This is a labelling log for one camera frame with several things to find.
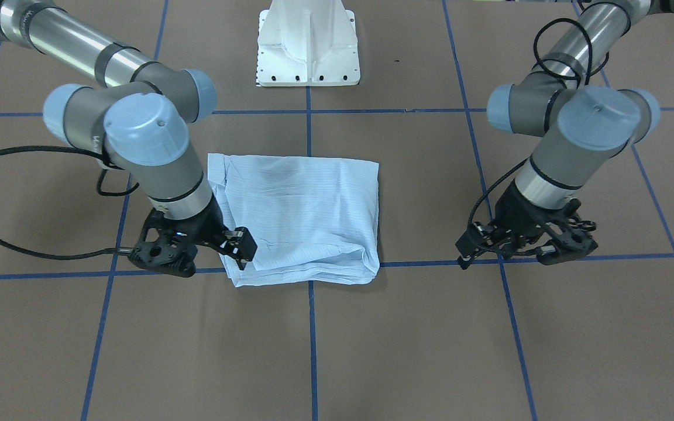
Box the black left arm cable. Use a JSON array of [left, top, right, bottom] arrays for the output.
[[468, 0, 610, 234]]

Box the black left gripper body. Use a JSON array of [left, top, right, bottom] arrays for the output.
[[455, 179, 577, 260]]

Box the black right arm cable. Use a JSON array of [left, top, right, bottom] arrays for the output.
[[0, 145, 139, 261]]

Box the light blue button shirt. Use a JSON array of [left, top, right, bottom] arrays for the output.
[[208, 154, 380, 287]]

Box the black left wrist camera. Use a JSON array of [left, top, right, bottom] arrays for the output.
[[535, 198, 599, 265]]

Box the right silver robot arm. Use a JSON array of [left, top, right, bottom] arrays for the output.
[[0, 1, 257, 277]]

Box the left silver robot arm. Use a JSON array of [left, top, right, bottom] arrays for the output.
[[456, 1, 674, 269]]

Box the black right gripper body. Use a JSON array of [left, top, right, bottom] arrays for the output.
[[150, 195, 233, 256]]

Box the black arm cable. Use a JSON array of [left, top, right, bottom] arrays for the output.
[[468, 0, 610, 234], [0, 145, 139, 261]]

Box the white camera column base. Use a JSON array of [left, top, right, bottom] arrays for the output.
[[255, 1, 361, 87]]

